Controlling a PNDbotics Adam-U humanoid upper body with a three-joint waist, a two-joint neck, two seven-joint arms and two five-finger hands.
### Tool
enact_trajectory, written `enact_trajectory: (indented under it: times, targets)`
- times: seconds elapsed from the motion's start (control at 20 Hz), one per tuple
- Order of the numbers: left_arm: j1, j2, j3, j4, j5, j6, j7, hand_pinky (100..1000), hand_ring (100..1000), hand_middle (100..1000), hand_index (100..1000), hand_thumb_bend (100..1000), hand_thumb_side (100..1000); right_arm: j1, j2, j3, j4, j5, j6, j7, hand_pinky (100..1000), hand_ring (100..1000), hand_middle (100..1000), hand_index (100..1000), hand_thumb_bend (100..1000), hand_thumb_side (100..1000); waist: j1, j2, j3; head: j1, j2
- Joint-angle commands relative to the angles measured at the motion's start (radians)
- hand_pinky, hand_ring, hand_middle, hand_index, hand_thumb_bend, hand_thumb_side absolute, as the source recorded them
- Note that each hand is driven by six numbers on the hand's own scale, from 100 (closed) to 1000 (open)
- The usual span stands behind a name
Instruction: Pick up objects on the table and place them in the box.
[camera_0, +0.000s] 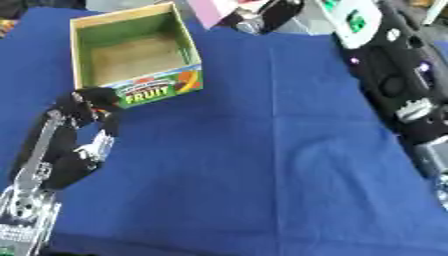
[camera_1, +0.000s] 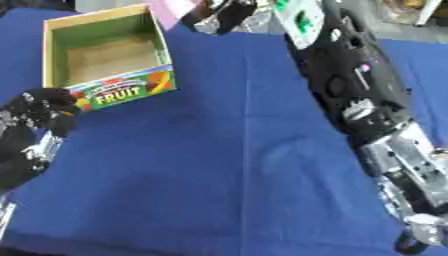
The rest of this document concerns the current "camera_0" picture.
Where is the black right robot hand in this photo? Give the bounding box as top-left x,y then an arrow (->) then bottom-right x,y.
218,0 -> 307,36

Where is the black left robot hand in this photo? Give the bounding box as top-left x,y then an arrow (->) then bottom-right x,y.
7,86 -> 125,192

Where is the pink box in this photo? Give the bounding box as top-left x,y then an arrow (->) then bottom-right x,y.
183,0 -> 242,30

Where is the tan cardboard box green inside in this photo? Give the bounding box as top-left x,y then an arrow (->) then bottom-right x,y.
68,1 -> 207,110

